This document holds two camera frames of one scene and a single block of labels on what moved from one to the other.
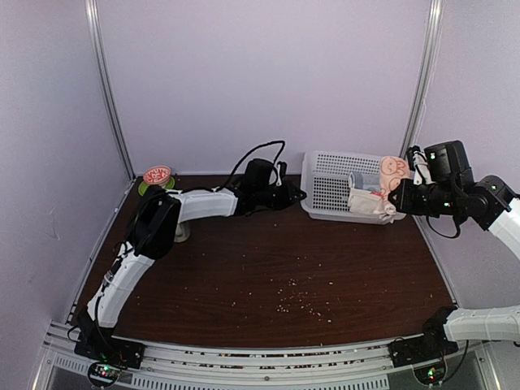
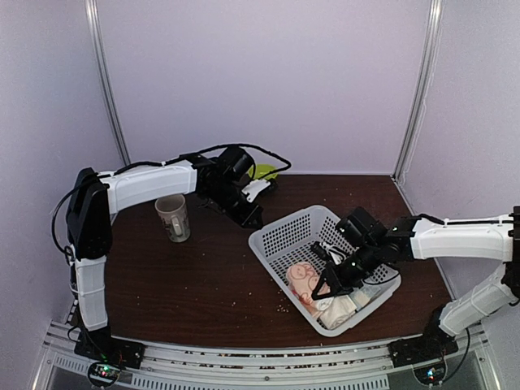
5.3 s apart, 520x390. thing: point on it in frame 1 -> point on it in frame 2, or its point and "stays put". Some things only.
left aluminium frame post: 93,10 stays put
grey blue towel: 369,182 -> 361,294
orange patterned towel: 392,170 -> 302,278
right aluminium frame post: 434,16 stays put
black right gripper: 404,203 -> 337,283
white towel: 363,202 -> 335,309
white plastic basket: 324,186 -> 290,241
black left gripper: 291,190 -> 256,210
